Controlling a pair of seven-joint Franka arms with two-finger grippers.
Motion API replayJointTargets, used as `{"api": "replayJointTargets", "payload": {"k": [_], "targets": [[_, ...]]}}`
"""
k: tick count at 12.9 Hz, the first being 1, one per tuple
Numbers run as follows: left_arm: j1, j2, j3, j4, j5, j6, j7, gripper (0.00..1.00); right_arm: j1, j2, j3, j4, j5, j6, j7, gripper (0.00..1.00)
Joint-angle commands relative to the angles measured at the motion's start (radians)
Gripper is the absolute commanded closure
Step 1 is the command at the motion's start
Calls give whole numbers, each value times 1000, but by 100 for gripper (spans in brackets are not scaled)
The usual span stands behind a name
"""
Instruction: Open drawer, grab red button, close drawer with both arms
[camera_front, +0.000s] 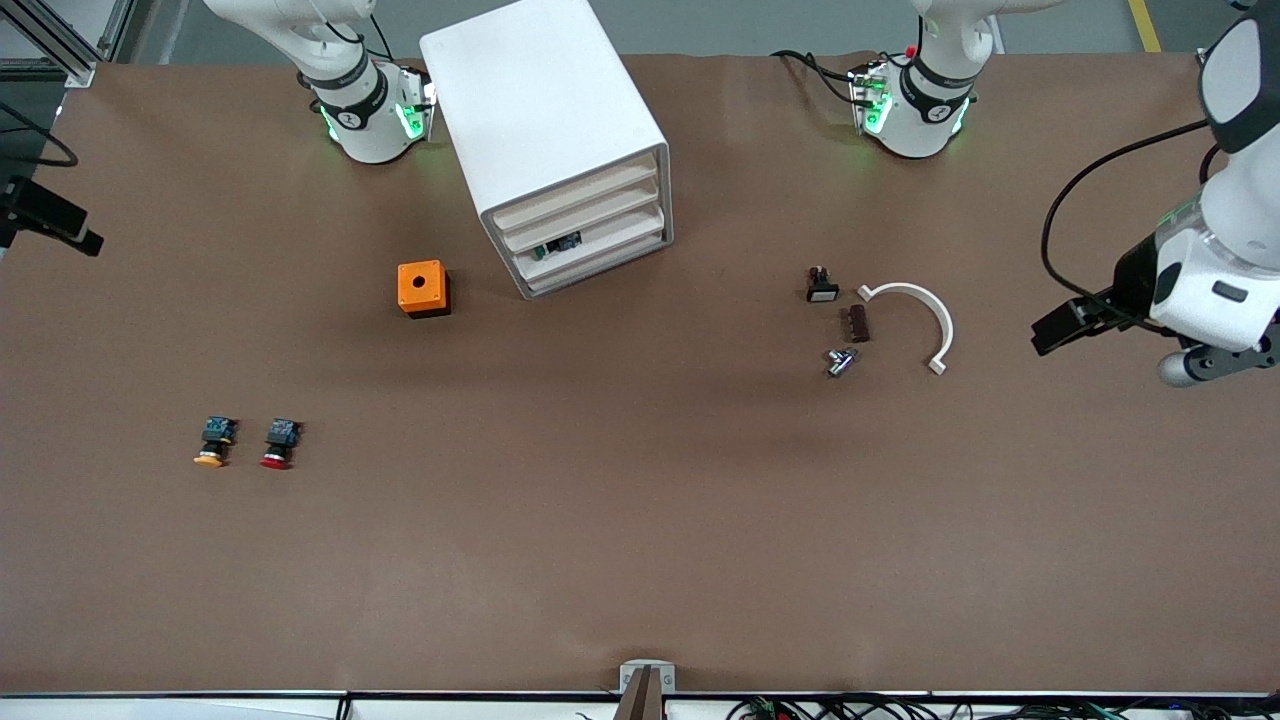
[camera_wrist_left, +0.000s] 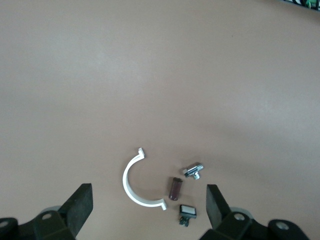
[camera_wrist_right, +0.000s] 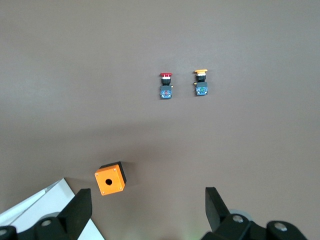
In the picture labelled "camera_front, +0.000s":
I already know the orange button box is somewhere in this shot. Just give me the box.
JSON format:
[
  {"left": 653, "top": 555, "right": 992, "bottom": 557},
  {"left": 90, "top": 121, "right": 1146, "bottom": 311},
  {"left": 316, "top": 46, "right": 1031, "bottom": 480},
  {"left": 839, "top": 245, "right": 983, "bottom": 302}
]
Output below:
[{"left": 397, "top": 260, "right": 452, "bottom": 319}]

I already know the aluminium frame profile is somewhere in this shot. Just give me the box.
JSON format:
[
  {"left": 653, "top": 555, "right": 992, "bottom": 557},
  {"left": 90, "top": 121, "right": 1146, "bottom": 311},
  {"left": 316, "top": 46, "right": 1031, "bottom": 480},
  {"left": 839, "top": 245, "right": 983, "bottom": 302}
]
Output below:
[{"left": 0, "top": 0, "right": 136, "bottom": 89}]

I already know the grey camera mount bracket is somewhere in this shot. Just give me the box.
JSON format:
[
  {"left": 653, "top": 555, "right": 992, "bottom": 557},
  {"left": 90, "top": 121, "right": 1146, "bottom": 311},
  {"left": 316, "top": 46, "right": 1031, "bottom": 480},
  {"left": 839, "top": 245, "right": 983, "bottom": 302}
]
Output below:
[{"left": 619, "top": 660, "right": 677, "bottom": 720}]

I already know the white drawer cabinet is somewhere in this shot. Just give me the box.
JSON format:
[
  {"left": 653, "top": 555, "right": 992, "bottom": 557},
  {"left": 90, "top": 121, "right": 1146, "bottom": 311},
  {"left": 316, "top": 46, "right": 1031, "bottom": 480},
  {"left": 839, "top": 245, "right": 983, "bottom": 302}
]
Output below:
[{"left": 419, "top": 0, "right": 674, "bottom": 300}]

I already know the white empty drawer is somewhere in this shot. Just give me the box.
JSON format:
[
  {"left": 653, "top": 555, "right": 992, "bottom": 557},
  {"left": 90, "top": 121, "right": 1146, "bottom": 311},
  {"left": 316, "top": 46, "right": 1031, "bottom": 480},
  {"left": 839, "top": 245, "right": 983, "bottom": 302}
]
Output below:
[
  {"left": 524, "top": 232, "right": 670, "bottom": 295},
  {"left": 492, "top": 150, "right": 660, "bottom": 234}
]

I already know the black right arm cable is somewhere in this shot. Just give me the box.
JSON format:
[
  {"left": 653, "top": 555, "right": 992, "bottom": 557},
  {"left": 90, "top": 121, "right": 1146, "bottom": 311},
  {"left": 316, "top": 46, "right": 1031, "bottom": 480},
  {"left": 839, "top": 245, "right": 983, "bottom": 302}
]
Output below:
[{"left": 0, "top": 98, "right": 81, "bottom": 169}]

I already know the white drawer holding green button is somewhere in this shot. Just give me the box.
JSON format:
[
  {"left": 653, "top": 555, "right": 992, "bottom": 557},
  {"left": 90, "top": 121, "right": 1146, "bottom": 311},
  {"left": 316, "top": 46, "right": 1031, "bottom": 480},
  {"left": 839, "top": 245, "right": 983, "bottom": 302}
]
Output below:
[{"left": 514, "top": 205, "right": 666, "bottom": 277}]

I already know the black base cable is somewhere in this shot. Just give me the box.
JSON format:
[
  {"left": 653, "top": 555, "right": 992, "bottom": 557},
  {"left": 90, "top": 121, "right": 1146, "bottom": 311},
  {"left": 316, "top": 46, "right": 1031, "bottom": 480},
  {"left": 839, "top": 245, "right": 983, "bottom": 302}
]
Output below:
[{"left": 771, "top": 49, "right": 865, "bottom": 107}]

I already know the red push button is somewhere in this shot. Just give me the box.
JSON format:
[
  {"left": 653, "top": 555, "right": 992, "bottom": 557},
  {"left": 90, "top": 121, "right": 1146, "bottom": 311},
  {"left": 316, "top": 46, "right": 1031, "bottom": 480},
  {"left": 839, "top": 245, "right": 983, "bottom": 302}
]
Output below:
[{"left": 260, "top": 417, "right": 304, "bottom": 471}]

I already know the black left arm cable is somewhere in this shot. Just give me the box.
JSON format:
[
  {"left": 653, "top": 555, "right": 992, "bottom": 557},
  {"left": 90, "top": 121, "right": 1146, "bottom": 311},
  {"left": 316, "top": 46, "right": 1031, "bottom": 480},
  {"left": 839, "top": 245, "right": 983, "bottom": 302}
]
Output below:
[{"left": 1040, "top": 118, "right": 1223, "bottom": 326}]

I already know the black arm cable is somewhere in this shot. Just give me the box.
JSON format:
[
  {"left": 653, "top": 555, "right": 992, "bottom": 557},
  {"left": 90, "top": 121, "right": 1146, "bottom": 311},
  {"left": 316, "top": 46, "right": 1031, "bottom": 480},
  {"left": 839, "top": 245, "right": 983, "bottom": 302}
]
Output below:
[
  {"left": 1040, "top": 118, "right": 1223, "bottom": 326},
  {"left": 0, "top": 98, "right": 81, "bottom": 169}
]

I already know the black cable bundle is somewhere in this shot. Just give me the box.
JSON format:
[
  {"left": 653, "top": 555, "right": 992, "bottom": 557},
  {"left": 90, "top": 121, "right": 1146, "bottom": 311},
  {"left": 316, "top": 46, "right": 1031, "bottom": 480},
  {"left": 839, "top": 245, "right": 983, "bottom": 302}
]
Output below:
[{"left": 725, "top": 694, "right": 1280, "bottom": 720}]

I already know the white curved bracket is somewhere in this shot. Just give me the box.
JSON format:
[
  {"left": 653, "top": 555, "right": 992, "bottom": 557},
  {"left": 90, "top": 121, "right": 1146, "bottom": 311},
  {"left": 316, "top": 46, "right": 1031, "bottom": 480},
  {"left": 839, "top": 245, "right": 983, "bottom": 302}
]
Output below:
[{"left": 857, "top": 282, "right": 955, "bottom": 377}]

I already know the yellow push button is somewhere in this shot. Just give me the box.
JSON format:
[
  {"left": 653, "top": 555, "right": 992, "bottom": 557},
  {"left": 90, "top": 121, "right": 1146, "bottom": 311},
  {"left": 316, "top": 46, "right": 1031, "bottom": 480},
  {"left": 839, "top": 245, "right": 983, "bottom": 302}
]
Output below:
[{"left": 193, "top": 416, "right": 241, "bottom": 469}]

